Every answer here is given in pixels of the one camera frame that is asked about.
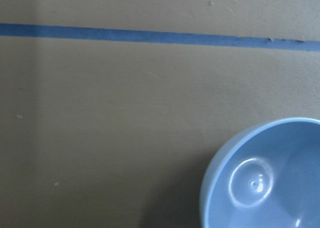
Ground blue bowl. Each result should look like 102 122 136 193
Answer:
199 117 320 227

